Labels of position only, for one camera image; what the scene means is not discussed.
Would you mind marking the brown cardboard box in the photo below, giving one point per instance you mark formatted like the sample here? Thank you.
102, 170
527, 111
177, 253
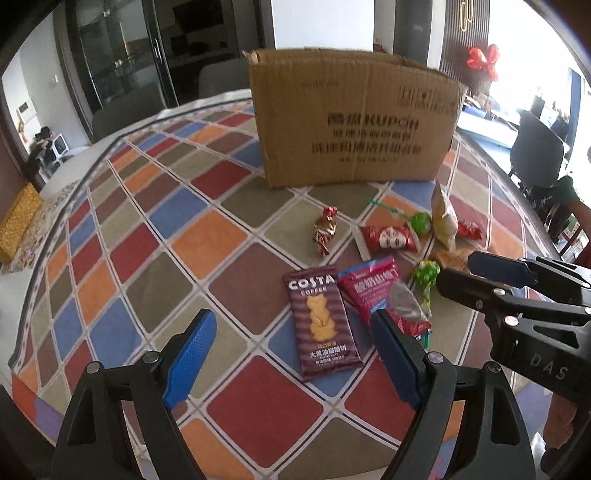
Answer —
351, 120

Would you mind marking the black computer monitor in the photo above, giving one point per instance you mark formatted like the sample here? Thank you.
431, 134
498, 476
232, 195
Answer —
536, 105

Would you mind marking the red balloon decoration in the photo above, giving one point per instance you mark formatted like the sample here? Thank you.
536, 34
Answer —
482, 59

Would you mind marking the red snack packet with face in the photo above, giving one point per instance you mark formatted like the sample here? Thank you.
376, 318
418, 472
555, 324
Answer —
390, 237

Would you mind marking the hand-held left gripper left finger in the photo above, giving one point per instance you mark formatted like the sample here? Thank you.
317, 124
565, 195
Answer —
191, 360

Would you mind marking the person's right hand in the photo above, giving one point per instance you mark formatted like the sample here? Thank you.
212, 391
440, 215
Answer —
561, 424

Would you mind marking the colourful checkered tablecloth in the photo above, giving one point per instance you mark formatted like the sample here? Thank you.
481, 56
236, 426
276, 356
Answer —
184, 194

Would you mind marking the white storage cart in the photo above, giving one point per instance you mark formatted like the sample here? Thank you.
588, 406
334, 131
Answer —
53, 150

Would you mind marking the red gold candy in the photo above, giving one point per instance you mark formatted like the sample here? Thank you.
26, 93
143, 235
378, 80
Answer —
325, 228

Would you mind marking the small red candy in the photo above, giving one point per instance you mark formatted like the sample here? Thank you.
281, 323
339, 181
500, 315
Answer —
469, 229

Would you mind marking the cream yellow snack packet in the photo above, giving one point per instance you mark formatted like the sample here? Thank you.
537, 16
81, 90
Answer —
444, 221

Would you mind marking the white low cabinet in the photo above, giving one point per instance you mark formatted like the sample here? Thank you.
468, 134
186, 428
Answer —
482, 125

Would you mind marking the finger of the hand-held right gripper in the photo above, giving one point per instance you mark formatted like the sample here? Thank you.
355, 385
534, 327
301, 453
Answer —
466, 288
501, 268

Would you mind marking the pink red snack packet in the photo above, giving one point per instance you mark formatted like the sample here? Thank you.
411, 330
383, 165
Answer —
376, 288

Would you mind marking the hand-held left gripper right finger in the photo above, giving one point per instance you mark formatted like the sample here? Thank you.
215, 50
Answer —
397, 364

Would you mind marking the green lollipop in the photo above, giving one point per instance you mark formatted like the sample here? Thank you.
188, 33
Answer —
425, 276
421, 224

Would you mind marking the patterned floral cloth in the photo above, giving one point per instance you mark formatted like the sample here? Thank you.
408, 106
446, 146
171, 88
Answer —
51, 207

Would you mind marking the grey chair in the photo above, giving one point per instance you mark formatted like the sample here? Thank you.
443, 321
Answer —
117, 117
224, 78

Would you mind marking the black office chair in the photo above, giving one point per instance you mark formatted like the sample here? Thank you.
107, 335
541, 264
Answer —
538, 147

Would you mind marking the gold wall ornament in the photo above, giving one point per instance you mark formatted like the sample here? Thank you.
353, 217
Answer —
465, 9

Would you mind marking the brown biscuit packet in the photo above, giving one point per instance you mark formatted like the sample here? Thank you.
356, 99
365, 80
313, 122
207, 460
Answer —
321, 318

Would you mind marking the dark glass sliding door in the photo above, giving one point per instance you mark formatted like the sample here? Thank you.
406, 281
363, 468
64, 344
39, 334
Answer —
120, 50

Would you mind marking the orange brown snack packet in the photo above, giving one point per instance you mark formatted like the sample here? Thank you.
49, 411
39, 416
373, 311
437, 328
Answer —
455, 261

